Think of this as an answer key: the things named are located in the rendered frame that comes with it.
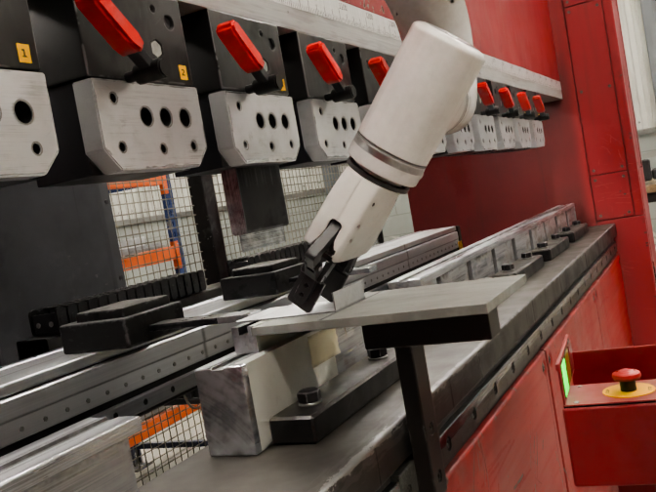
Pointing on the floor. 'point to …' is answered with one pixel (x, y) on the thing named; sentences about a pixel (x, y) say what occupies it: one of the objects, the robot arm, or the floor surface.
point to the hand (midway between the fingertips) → (317, 288)
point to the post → (208, 227)
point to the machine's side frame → (564, 160)
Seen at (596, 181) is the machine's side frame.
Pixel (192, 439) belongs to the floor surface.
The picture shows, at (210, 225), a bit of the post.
